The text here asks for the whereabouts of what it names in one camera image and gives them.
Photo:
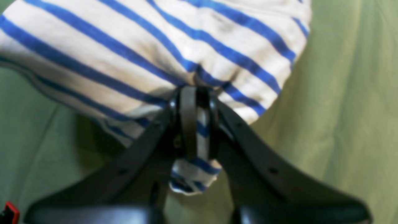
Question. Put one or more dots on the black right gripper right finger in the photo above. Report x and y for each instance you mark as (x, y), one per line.
(267, 189)

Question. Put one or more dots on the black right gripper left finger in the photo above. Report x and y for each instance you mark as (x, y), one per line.
(131, 188)

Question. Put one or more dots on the blue white striped t-shirt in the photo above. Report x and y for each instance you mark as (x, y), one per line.
(118, 61)

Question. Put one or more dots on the green table cloth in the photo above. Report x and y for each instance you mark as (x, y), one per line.
(336, 118)

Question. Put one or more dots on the right red table clamp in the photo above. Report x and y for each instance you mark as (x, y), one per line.
(10, 214)

